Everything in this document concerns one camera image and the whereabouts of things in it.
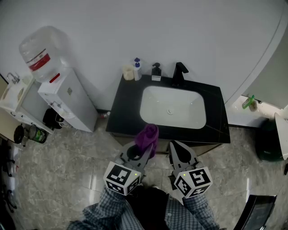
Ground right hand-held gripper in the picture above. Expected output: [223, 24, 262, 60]
[168, 140, 213, 199]

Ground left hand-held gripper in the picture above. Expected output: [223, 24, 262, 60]
[103, 142, 154, 196]

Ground purple cloth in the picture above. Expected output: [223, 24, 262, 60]
[134, 123, 160, 158]

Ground black soap dispenser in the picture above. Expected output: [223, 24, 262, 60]
[151, 62, 162, 82]

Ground person's right forearm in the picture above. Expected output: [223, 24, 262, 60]
[165, 192, 220, 230]

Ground person's left forearm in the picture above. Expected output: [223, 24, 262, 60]
[66, 186, 145, 230]

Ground white water dispenser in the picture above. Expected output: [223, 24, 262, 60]
[37, 67, 99, 133]

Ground black sink vanity cabinet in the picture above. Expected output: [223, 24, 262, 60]
[105, 74, 231, 155]

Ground white sink basin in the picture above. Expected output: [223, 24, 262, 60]
[139, 85, 207, 130]

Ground person's black trousers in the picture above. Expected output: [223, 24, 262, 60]
[126, 185, 170, 230]

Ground cream ribbed cup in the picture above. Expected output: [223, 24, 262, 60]
[122, 64, 135, 81]

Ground black faucet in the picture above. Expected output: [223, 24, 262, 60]
[171, 62, 189, 87]

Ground white bottle with blue pump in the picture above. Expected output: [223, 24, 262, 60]
[133, 57, 143, 82]

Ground green bottle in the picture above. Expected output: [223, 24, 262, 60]
[242, 94, 256, 110]

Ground dark green waste bin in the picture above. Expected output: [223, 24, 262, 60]
[255, 119, 285, 162]

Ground black bag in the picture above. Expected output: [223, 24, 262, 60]
[42, 108, 69, 130]

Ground white board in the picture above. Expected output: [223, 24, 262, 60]
[274, 112, 288, 161]

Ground small white sink unit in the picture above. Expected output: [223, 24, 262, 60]
[0, 72, 54, 135]

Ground clear water jug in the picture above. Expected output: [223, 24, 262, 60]
[18, 25, 71, 83]

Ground chrome faucet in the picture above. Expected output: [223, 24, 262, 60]
[6, 72, 21, 85]

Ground wire mesh waste bin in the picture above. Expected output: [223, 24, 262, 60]
[26, 124, 47, 144]

